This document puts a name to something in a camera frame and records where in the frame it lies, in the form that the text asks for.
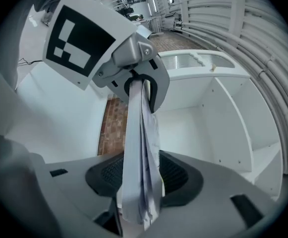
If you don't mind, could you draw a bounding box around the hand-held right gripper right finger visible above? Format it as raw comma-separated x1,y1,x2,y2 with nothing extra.
138,150,277,238

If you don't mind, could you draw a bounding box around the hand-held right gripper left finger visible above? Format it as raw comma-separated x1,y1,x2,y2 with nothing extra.
45,152,125,237

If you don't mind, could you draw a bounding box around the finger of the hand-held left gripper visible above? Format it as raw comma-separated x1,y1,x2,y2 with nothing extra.
105,73,136,106
143,56,171,114

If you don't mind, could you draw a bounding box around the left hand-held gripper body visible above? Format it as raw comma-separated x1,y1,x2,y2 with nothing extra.
42,0,155,92

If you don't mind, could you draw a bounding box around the white cubby shelf unit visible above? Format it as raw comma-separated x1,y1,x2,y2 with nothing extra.
156,77,255,174

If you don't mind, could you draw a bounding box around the grey cover yellow band book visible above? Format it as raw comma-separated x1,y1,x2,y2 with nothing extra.
120,79,166,232

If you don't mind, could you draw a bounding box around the black floor cable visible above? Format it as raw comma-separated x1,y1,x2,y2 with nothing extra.
16,57,45,67

